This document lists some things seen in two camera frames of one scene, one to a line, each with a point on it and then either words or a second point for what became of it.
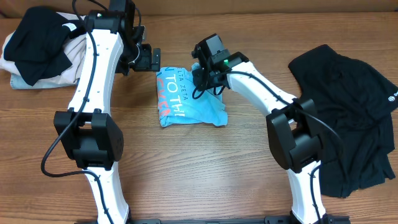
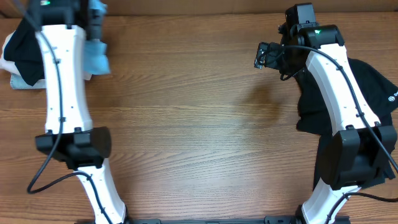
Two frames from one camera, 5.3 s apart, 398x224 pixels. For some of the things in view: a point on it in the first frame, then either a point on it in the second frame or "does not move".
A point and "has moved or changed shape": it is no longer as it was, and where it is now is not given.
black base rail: (269, 219) does not move
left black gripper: (155, 57) → (94, 23)
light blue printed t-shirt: (176, 102) has moved or changed shape
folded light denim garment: (17, 83) does not move
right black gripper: (203, 82) → (273, 61)
